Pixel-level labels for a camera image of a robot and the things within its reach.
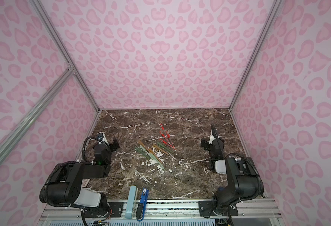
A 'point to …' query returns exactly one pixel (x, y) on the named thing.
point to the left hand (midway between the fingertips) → (108, 137)
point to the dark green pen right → (165, 148)
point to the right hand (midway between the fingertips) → (212, 136)
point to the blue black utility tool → (141, 206)
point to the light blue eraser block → (131, 202)
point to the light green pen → (146, 152)
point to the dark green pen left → (138, 149)
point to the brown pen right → (163, 151)
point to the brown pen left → (145, 146)
